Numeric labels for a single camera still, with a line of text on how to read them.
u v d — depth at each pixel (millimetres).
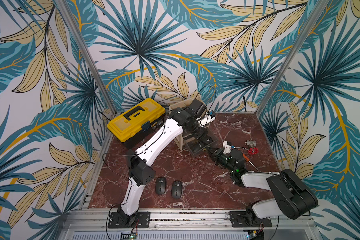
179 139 897
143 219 732
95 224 742
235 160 677
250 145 996
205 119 671
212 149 837
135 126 889
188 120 538
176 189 808
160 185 820
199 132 689
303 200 441
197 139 690
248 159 947
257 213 626
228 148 824
